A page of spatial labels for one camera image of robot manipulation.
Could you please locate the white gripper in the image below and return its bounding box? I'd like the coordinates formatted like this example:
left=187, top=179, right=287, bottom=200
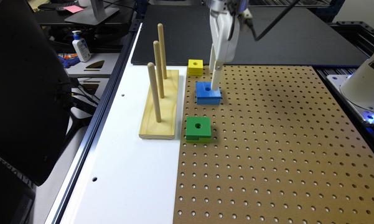
left=209, top=9, right=240, bottom=91

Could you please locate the blue wooden block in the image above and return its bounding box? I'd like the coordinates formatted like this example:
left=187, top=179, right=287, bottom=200
left=195, top=82, right=222, bottom=105

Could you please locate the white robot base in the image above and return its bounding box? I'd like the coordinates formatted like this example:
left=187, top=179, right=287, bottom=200
left=327, top=53, right=374, bottom=124

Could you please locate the yellow wooden block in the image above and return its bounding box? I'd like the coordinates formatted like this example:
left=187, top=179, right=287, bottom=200
left=187, top=59, right=203, bottom=76

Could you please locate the green wooden block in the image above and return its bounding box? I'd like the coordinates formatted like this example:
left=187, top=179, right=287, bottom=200
left=186, top=117, right=212, bottom=142

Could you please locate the middle wooden peg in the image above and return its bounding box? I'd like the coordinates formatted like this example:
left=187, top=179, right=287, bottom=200
left=153, top=40, right=164, bottom=98

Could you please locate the wooden peg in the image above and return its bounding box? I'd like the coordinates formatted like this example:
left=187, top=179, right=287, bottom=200
left=153, top=40, right=164, bottom=98
left=147, top=62, right=161, bottom=123
left=157, top=23, right=167, bottom=79

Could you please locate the front wooden peg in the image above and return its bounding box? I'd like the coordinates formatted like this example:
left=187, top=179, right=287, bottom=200
left=147, top=62, right=161, bottom=123

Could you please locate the back wooden peg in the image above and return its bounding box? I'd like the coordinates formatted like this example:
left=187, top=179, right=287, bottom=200
left=157, top=23, right=167, bottom=79

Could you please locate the wooden peg base board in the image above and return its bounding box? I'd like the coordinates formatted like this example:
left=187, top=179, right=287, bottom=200
left=139, top=70, right=179, bottom=140

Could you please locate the black mat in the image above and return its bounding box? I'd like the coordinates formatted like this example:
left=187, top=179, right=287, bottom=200
left=131, top=5, right=367, bottom=66

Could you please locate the brown perforated pegboard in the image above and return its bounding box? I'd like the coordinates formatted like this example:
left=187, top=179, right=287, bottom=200
left=173, top=65, right=374, bottom=223

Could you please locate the silver monitor stand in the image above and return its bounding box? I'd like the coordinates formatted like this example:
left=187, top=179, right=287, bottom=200
left=64, top=0, right=119, bottom=26

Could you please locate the white lotion pump bottle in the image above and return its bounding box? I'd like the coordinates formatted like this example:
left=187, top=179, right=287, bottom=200
left=72, top=30, right=91, bottom=62

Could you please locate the white table panel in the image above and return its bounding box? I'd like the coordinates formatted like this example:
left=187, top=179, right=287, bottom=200
left=59, top=22, right=188, bottom=224

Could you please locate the blue glue gun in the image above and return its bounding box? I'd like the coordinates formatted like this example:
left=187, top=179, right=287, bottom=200
left=59, top=54, right=80, bottom=68

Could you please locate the pink sticky note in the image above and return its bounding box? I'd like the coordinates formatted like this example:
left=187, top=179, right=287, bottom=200
left=64, top=5, right=84, bottom=14

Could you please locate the black office chair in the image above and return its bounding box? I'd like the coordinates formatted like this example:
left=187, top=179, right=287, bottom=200
left=0, top=0, right=89, bottom=185

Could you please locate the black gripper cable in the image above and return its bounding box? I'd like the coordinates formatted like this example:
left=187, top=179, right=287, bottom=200
left=248, top=0, right=301, bottom=42

